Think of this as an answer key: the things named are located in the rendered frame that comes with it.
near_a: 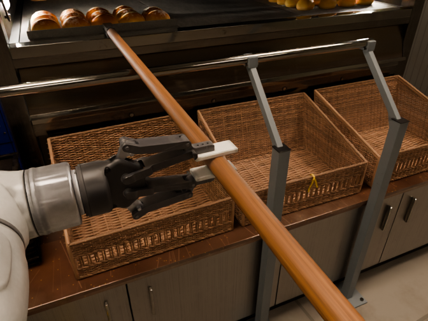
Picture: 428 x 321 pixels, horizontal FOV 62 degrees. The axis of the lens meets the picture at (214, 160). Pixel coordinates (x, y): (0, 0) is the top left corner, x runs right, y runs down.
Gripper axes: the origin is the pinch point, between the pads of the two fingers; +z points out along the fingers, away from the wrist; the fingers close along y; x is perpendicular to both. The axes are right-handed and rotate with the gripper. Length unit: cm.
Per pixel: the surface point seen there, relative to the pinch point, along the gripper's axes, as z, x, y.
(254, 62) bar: 37, -53, 4
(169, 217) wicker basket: 3, -42, 47
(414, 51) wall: 323, -214, 72
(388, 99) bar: 84, -39, 19
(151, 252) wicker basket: -4, -42, 60
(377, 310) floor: 94, -21, 119
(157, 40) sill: 17, -91, 4
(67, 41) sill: -14, -93, 2
